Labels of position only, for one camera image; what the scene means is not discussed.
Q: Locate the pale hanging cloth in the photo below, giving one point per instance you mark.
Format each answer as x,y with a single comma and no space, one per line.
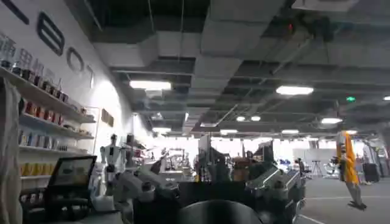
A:
9,152

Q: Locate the black office chair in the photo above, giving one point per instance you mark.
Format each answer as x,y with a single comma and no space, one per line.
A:
68,182

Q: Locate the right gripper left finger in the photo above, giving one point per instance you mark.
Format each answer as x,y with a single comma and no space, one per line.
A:
143,186

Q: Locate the white humanoid robot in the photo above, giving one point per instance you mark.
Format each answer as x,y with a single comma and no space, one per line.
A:
113,155

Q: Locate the tripod stand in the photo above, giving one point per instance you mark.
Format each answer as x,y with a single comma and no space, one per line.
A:
317,168

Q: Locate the green ceiling sign light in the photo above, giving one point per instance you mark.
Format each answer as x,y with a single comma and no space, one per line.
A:
350,99

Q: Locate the wall shelf with goods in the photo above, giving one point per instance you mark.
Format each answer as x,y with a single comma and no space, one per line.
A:
45,121

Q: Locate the cluttered desks with monitors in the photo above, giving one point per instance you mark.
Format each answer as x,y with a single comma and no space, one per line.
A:
231,164

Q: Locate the rectangular ceiling light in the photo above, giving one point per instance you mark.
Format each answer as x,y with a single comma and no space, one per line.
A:
150,85
294,90
331,120

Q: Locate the dark wall picture frames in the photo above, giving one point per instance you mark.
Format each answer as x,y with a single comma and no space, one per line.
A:
107,117

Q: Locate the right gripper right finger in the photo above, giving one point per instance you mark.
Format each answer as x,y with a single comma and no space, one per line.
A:
278,185

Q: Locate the person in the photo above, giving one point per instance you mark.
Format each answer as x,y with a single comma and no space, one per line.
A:
350,164

